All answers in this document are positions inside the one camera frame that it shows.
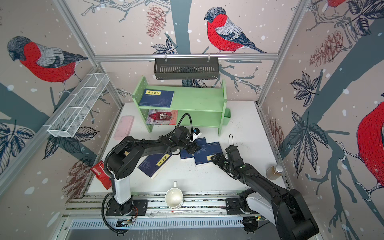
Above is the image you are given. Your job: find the leftmost blue book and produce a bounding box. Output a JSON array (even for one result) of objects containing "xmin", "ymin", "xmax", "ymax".
[{"xmin": 138, "ymin": 154, "xmax": 173, "ymax": 180}]

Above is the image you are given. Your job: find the pink red illustrated book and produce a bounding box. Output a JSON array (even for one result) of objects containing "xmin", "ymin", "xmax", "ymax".
[{"xmin": 146, "ymin": 110, "xmax": 178, "ymax": 125}]

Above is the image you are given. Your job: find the pink rectangular case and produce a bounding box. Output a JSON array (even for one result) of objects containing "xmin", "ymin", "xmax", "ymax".
[{"xmin": 114, "ymin": 116, "xmax": 134, "ymax": 141}]

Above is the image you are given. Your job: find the white wire mesh tray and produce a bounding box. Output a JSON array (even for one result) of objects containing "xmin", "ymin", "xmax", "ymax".
[{"xmin": 48, "ymin": 73, "xmax": 110, "ymax": 138}]

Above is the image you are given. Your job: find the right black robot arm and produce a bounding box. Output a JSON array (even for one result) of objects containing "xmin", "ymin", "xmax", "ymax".
[{"xmin": 212, "ymin": 145, "xmax": 319, "ymax": 240}]

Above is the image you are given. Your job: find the red snack bag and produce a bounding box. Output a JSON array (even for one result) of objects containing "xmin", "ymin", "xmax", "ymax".
[{"xmin": 91, "ymin": 161, "xmax": 112, "ymax": 190}]

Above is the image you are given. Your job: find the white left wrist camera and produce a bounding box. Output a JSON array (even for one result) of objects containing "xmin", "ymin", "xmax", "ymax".
[{"xmin": 193, "ymin": 128, "xmax": 202, "ymax": 142}]

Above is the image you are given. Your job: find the green wooden two-tier shelf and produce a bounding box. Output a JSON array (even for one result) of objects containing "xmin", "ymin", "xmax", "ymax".
[{"xmin": 132, "ymin": 77, "xmax": 227, "ymax": 136}]

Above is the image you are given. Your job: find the amber bottle white cap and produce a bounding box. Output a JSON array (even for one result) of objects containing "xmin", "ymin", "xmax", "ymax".
[{"xmin": 266, "ymin": 165, "xmax": 284, "ymax": 180}]

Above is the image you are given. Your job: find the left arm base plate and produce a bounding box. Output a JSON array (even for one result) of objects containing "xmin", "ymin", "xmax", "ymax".
[{"xmin": 106, "ymin": 198, "xmax": 149, "ymax": 217}]

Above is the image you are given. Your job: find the white ceramic pitcher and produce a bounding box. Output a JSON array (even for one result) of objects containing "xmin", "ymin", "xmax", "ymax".
[{"xmin": 165, "ymin": 181, "xmax": 184, "ymax": 210}]

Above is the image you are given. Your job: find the blue book yellow label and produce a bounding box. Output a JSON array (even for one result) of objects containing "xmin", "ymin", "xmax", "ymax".
[
  {"xmin": 194, "ymin": 142, "xmax": 223, "ymax": 166},
  {"xmin": 139, "ymin": 89, "xmax": 174, "ymax": 108}
]

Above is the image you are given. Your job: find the small circuit board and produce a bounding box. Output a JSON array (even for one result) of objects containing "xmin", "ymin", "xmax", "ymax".
[{"xmin": 116, "ymin": 219, "xmax": 134, "ymax": 228}]

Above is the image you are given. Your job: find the aluminium mounting rail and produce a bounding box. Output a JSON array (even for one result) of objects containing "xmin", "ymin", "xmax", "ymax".
[{"xmin": 63, "ymin": 195, "xmax": 240, "ymax": 217}]

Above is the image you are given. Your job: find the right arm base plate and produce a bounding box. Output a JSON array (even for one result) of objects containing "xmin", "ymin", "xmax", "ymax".
[{"xmin": 223, "ymin": 198, "xmax": 259, "ymax": 215}]

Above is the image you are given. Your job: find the black hanging slotted basket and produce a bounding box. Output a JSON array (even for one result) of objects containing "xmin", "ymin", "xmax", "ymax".
[{"xmin": 154, "ymin": 58, "xmax": 220, "ymax": 80}]

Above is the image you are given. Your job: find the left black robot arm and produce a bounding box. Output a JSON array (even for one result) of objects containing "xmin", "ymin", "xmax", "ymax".
[{"xmin": 104, "ymin": 126, "xmax": 201, "ymax": 206}]

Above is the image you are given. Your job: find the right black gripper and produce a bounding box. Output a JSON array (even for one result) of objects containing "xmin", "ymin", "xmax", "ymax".
[{"xmin": 211, "ymin": 151, "xmax": 235, "ymax": 173}]

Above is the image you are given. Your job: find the left black corrugated cable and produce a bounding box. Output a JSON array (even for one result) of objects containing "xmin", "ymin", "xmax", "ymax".
[{"xmin": 100, "ymin": 113, "xmax": 194, "ymax": 235}]

